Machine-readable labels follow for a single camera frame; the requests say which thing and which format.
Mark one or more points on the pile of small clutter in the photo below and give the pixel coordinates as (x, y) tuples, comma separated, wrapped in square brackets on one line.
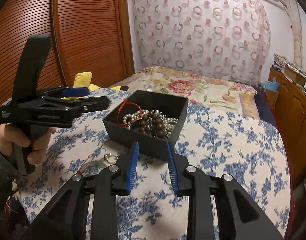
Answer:
[(279, 62)]

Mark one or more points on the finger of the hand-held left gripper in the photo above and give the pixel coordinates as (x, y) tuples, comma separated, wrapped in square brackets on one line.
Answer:
[(95, 102), (75, 91)]

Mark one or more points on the person's left hand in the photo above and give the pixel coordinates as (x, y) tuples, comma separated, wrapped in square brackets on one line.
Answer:
[(8, 137)]

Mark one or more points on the floral bedspread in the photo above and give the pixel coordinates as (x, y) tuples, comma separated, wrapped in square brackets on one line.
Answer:
[(192, 85)]

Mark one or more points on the blue floral tablecloth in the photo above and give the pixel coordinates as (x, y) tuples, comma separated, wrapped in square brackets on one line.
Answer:
[(230, 155)]

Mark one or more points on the beige tied curtain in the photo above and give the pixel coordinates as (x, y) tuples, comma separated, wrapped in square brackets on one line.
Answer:
[(296, 45)]

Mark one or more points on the blue plastic bag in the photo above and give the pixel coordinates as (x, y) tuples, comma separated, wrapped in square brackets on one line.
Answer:
[(269, 85)]

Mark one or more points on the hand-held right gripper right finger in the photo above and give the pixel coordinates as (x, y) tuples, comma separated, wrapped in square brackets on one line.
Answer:
[(171, 170)]

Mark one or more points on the person's left forearm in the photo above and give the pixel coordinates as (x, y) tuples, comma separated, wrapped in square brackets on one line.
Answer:
[(3, 180)]

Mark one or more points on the black jewelry box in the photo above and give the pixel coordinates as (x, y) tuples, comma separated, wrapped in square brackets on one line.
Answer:
[(143, 145)]

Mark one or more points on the brown slatted wooden wardrobe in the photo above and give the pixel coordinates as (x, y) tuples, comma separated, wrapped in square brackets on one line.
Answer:
[(93, 30)]

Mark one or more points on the long wooden cabinet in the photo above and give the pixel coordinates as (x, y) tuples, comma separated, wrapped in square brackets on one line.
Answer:
[(292, 110)]

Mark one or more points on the pale jade bangle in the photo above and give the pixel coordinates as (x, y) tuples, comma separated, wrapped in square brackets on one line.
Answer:
[(93, 163)]

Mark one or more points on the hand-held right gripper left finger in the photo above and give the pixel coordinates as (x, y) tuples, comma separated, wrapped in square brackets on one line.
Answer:
[(133, 165)]

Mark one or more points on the cardboard box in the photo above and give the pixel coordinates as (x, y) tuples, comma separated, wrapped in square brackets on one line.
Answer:
[(295, 73)]

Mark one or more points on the dark blue bed sheet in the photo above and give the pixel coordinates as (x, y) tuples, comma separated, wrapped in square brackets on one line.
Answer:
[(265, 105)]

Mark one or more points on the yellow plush toy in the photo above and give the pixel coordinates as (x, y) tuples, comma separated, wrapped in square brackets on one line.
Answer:
[(83, 78)]

